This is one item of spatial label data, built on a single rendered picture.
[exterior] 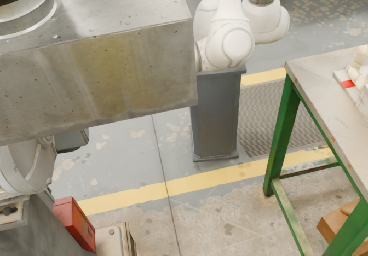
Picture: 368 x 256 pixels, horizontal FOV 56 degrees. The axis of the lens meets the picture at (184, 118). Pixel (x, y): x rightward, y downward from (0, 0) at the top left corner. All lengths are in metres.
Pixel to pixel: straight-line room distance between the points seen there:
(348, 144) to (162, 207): 1.17
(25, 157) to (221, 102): 1.21
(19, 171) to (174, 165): 1.51
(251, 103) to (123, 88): 1.96
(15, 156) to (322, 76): 0.96
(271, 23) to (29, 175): 1.10
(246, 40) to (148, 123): 1.53
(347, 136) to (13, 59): 0.90
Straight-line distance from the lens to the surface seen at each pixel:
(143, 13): 0.41
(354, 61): 1.21
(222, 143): 1.97
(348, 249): 1.26
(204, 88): 1.61
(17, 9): 0.42
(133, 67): 0.42
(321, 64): 1.28
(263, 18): 1.44
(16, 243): 0.95
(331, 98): 1.17
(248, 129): 2.22
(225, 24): 0.87
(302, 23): 3.12
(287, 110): 1.37
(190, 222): 1.90
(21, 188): 0.67
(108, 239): 1.61
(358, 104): 1.15
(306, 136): 2.25
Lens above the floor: 1.75
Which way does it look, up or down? 50 degrees down
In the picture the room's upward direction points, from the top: 6 degrees counter-clockwise
